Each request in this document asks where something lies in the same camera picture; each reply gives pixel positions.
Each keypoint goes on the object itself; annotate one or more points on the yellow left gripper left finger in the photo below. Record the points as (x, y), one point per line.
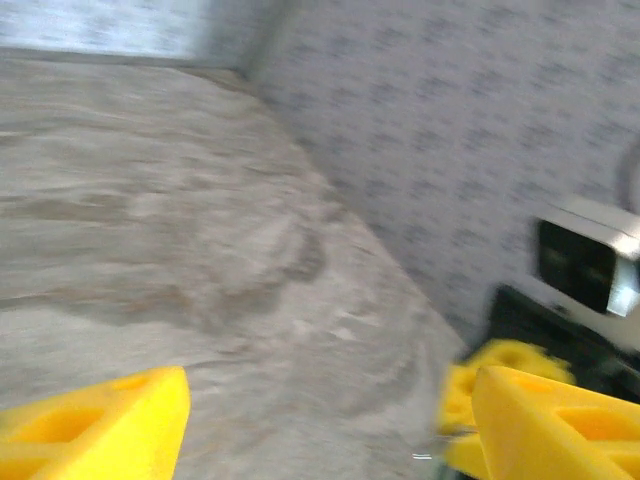
(125, 420)

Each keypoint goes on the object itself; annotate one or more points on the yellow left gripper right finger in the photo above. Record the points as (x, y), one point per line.
(530, 435)

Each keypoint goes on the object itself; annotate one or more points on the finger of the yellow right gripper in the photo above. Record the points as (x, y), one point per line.
(457, 410)

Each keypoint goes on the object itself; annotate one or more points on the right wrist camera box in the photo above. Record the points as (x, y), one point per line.
(575, 260)

